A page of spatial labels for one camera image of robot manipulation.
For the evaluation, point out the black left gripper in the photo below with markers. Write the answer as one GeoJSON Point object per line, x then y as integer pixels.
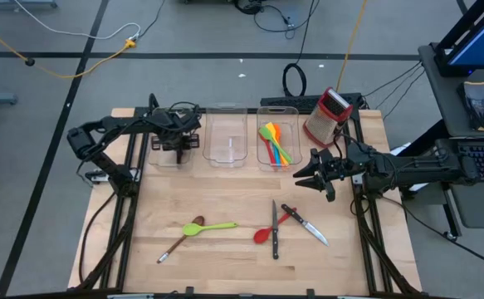
{"type": "Point", "coordinates": [175, 130]}

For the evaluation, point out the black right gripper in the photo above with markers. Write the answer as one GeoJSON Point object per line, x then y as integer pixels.
{"type": "Point", "coordinates": [345, 168]}

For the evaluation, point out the short black paring knife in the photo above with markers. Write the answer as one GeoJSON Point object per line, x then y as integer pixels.
{"type": "Point", "coordinates": [179, 158]}

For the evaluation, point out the blue silicone spatula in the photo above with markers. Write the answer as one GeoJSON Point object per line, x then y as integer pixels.
{"type": "Point", "coordinates": [275, 158]}

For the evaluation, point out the orange silicone spatula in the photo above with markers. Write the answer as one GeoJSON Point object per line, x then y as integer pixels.
{"type": "Point", "coordinates": [277, 130]}

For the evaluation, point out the green silicone spatula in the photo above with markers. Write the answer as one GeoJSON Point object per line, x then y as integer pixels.
{"type": "Point", "coordinates": [265, 133]}

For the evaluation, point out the yellow silicone spatula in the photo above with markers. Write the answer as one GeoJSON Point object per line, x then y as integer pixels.
{"type": "Point", "coordinates": [270, 125]}

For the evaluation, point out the green silicone spoon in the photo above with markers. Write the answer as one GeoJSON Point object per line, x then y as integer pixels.
{"type": "Point", "coordinates": [192, 228]}

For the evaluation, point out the brown wooden spoon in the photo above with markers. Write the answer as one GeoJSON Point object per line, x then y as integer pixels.
{"type": "Point", "coordinates": [175, 245]}

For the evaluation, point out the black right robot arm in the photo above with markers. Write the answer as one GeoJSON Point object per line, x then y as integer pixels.
{"type": "Point", "coordinates": [424, 168]}

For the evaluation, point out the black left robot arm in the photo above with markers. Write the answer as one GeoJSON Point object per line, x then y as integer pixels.
{"type": "Point", "coordinates": [117, 124]}

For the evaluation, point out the clear plastic bin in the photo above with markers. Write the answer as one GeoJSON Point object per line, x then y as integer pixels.
{"type": "Point", "coordinates": [162, 160]}
{"type": "Point", "coordinates": [225, 124]}
{"type": "Point", "coordinates": [293, 124]}

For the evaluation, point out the red steel box grater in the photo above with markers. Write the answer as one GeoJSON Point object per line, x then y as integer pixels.
{"type": "Point", "coordinates": [322, 124]}

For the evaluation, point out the red silicone spoon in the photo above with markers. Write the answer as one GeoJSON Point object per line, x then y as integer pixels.
{"type": "Point", "coordinates": [261, 236]}

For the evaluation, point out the white box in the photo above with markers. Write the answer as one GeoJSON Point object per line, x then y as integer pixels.
{"type": "Point", "coordinates": [399, 149]}

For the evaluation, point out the black floor device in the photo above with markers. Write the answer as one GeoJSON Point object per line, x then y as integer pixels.
{"type": "Point", "coordinates": [247, 6]}

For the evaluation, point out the grey desk cart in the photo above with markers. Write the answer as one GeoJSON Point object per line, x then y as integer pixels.
{"type": "Point", "coordinates": [445, 104]}

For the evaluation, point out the black floor puck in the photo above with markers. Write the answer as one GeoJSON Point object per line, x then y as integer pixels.
{"type": "Point", "coordinates": [29, 62]}

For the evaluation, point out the grey black work gloves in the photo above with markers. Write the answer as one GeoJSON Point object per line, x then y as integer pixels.
{"type": "Point", "coordinates": [476, 104]}

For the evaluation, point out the black computer monitor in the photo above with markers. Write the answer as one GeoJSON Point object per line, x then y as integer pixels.
{"type": "Point", "coordinates": [482, 41]}

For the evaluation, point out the black metal table frame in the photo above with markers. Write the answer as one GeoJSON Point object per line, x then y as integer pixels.
{"type": "Point", "coordinates": [252, 111]}

